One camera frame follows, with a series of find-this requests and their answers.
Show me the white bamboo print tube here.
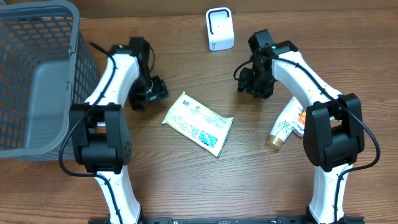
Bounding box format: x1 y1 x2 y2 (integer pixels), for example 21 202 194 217
266 96 303 150

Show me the yellow snack bag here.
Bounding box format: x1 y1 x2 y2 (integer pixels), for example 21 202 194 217
162 93 234 157

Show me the small orange packet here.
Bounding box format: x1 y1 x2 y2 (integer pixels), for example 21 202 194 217
294 110 306 138

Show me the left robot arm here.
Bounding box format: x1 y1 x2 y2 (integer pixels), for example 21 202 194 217
58 37 169 223

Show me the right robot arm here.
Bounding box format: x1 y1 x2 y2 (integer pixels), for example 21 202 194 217
234 29 364 223

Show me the white barcode scanner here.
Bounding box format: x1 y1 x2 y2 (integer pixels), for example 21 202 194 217
205 7 234 51

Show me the dark grey plastic basket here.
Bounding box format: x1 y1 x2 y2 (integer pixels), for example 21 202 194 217
1 1 99 161

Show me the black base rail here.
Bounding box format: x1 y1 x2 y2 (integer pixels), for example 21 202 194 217
88 215 366 224

